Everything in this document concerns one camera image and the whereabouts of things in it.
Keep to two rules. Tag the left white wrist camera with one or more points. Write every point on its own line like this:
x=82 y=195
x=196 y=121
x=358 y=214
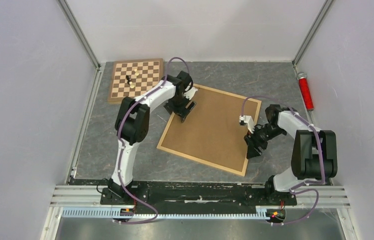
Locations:
x=189 y=94

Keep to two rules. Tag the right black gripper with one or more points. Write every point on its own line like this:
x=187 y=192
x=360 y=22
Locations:
x=253 y=150

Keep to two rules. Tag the red glitter microphone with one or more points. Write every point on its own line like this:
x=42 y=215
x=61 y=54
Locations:
x=305 y=91

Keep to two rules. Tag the wooden picture frame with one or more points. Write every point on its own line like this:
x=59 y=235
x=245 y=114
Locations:
x=160 y=145

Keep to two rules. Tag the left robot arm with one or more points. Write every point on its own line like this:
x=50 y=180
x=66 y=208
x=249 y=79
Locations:
x=132 y=124

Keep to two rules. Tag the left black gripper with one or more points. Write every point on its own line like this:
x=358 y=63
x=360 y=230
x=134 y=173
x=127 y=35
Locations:
x=183 y=112

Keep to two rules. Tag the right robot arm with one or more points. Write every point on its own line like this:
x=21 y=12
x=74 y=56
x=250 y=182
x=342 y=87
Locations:
x=314 y=153

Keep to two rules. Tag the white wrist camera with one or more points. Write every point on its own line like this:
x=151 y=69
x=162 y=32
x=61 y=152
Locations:
x=189 y=94
x=248 y=121

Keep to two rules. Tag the wooden chessboard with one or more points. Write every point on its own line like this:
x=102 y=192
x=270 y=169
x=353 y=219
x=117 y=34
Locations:
x=133 y=78

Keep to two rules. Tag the white slotted cable duct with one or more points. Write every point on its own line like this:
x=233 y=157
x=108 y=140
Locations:
x=127 y=214

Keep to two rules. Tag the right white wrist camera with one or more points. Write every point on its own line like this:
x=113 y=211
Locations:
x=248 y=121

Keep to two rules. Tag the black chess piece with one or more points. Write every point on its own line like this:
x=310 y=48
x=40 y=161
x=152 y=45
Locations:
x=128 y=79

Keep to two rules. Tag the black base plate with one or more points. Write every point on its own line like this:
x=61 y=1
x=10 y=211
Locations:
x=171 y=197

